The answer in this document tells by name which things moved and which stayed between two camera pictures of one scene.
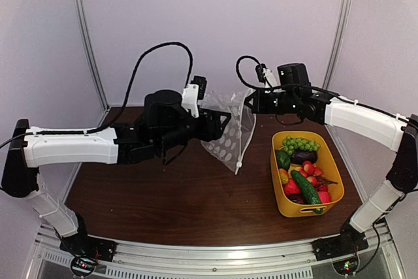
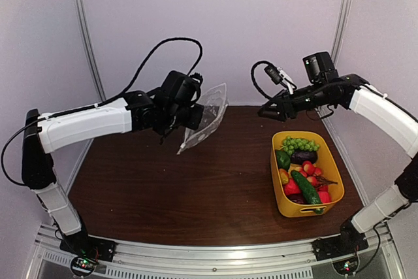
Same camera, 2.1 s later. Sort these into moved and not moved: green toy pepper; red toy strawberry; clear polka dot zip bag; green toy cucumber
Moved: clear polka dot zip bag
Not moved: green toy cucumber; green toy pepper; red toy strawberry
